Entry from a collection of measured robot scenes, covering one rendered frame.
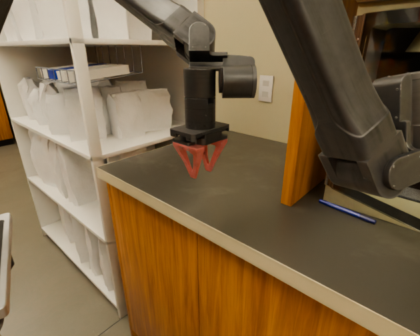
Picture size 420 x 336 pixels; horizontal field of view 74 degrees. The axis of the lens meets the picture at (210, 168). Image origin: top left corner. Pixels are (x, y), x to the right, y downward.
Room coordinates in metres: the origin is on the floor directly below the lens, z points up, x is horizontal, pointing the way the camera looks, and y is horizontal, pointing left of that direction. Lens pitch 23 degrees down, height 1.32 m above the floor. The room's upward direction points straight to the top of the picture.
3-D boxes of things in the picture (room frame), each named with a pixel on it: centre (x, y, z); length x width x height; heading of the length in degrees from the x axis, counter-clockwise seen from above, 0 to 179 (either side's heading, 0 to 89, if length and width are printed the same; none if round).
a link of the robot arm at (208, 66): (0.52, 0.01, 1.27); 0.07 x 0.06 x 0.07; 91
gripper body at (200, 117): (0.52, 0.02, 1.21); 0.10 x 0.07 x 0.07; 138
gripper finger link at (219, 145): (0.52, 0.01, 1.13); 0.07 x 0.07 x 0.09; 48
